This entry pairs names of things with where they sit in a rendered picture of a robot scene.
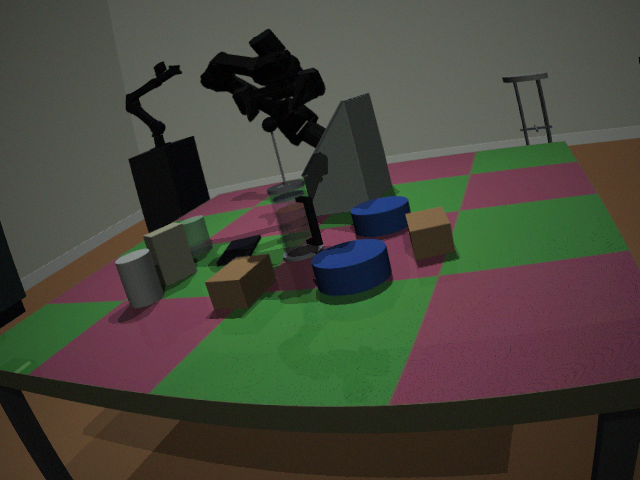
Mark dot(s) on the brown box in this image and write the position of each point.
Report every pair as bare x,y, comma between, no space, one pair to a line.
241,282
430,232

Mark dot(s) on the glass french press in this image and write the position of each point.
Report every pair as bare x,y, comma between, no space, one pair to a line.
294,213

